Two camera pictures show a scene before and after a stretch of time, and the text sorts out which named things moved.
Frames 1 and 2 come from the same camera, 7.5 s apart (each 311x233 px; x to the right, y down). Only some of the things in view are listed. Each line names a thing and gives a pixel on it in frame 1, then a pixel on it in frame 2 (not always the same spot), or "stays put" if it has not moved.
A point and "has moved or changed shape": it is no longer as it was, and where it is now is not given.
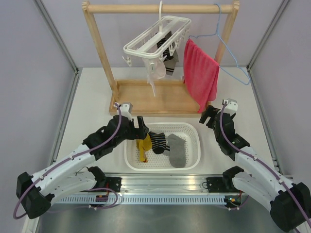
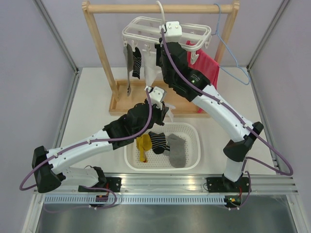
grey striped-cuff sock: [177, 153] stays put
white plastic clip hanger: [162, 39] has moved or changed shape
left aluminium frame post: [45, 15] stays put
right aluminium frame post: [263, 42] stays put
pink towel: [200, 74] stays put
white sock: [160, 71] has moved or changed shape
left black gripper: [138, 133] -> [162, 113]
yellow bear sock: [144, 145] stays put
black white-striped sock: [158, 142] stays put
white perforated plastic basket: [190, 132] stays put
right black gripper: [210, 111] -> [157, 45]
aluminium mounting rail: [160, 184] stays put
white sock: [151, 77] -> [169, 113]
